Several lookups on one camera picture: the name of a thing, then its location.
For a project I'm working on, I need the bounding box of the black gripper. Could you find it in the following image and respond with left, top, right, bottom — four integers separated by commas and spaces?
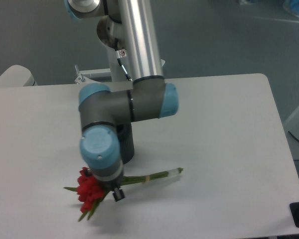
82, 168, 125, 201

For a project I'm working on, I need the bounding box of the red tulip bouquet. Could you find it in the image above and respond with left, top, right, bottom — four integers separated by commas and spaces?
64, 167, 183, 221

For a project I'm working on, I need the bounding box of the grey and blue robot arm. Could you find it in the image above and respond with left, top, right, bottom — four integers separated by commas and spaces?
65, 0, 178, 201

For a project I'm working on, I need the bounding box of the black ribbed vase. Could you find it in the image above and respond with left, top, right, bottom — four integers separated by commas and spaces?
117, 123, 135, 164

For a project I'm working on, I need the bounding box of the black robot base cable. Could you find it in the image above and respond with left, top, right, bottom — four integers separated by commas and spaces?
114, 37, 133, 82

